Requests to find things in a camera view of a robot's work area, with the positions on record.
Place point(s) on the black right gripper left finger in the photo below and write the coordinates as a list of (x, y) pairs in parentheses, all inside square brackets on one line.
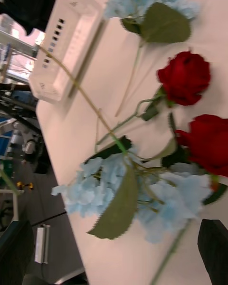
[(14, 254)]

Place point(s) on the white robot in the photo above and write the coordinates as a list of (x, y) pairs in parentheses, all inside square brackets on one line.
[(26, 142)]

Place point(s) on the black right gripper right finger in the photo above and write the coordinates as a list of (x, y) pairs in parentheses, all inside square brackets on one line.
[(216, 251)]

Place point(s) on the red rose with green stem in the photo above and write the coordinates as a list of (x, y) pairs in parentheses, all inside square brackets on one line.
[(209, 142), (185, 78)]

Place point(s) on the white power strip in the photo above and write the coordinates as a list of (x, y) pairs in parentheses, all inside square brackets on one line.
[(41, 244)]

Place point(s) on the shallow white box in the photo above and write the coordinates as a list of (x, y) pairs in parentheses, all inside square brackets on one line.
[(78, 16)]

